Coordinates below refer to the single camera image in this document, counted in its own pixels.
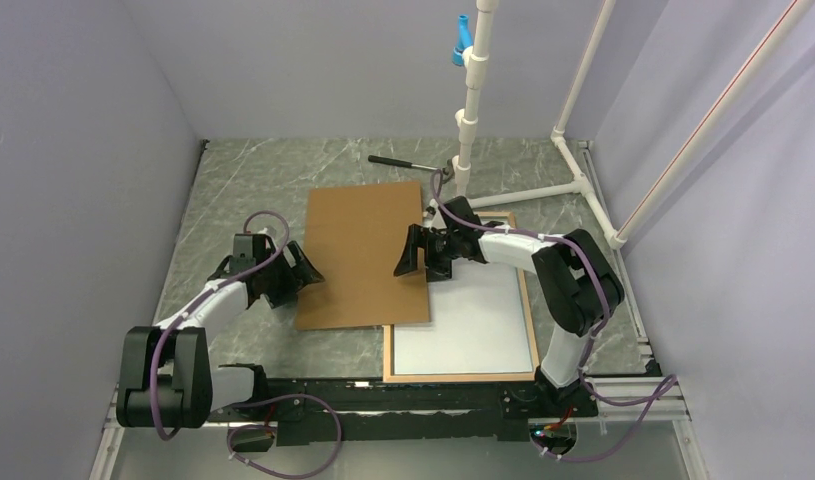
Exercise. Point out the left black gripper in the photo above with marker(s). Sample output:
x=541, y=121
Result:
x=302, y=276

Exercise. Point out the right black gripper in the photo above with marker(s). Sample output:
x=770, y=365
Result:
x=419, y=237

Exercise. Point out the brown cardboard backing board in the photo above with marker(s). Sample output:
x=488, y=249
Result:
x=355, y=236

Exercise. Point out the printed photo with white border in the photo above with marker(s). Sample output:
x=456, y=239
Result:
x=473, y=324

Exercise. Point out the blue wooden picture frame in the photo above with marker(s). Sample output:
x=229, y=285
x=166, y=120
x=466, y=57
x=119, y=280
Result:
x=529, y=318

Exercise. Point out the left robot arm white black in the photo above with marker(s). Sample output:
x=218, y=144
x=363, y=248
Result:
x=188, y=331

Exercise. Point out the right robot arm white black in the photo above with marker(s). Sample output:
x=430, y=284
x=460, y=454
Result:
x=578, y=283

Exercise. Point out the white PVC pipe stand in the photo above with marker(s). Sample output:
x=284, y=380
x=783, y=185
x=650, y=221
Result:
x=476, y=60

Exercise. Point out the blue pipe fitting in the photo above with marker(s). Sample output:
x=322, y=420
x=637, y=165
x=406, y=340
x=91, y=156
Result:
x=464, y=41

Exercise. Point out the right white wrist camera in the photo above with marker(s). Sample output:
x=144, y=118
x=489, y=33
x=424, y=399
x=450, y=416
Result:
x=433, y=218

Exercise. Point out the black handled hammer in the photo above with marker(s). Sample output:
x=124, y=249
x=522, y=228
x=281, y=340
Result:
x=447, y=170

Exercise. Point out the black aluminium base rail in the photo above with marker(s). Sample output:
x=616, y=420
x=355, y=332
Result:
x=299, y=412

